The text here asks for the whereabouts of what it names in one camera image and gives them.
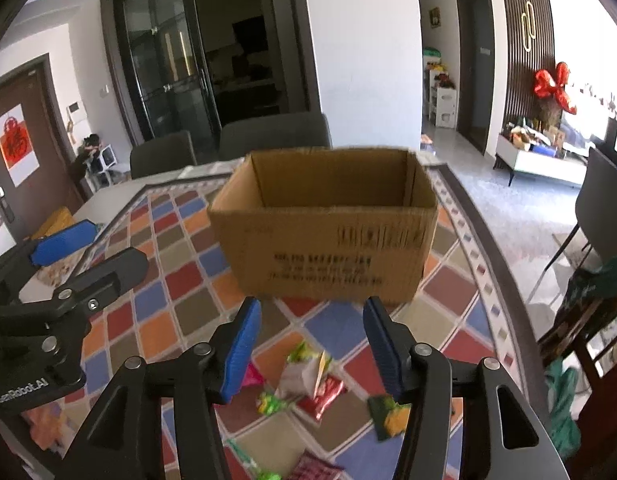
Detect grey chair right side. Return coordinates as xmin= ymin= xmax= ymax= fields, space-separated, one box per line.
xmin=528 ymin=148 xmax=617 ymax=302

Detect colourful checkered tablecloth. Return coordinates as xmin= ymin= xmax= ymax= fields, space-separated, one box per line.
xmin=14 ymin=162 xmax=548 ymax=479

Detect red bow decoration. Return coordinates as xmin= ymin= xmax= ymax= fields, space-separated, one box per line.
xmin=533 ymin=62 xmax=578 ymax=115

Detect pink snack bag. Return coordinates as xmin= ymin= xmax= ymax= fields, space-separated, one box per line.
xmin=241 ymin=362 xmax=266 ymax=388

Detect white tv cabinet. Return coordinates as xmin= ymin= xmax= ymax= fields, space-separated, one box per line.
xmin=494 ymin=136 xmax=586 ymax=188

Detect black glass sliding door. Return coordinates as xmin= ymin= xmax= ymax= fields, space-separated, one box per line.
xmin=100 ymin=0 xmax=220 ymax=159

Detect green red lollipop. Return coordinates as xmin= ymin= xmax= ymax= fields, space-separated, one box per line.
xmin=226 ymin=439 xmax=282 ymax=480

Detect green wrapped candy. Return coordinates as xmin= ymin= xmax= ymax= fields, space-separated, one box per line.
xmin=286 ymin=340 xmax=322 ymax=364

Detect maroon striped snack bar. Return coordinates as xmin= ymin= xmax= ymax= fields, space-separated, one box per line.
xmin=286 ymin=450 xmax=345 ymax=480

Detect white shelf unit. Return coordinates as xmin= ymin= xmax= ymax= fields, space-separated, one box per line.
xmin=427 ymin=65 xmax=458 ymax=129

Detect brown cardboard box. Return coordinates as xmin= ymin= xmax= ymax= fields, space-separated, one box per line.
xmin=209 ymin=148 xmax=439 ymax=304

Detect brown entrance door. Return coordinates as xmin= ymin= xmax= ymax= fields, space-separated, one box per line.
xmin=0 ymin=55 xmax=84 ymax=242

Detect dark grey dining chair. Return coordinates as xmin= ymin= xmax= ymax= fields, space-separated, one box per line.
xmin=130 ymin=130 xmax=197 ymax=180

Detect grey foil snack pouch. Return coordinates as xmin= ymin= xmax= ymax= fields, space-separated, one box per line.
xmin=276 ymin=352 xmax=331 ymax=399

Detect dark green chips packet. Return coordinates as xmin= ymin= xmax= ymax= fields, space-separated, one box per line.
xmin=367 ymin=394 xmax=411 ymax=442

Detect red snack packet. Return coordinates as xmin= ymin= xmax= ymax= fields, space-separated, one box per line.
xmin=294 ymin=375 xmax=347 ymax=424

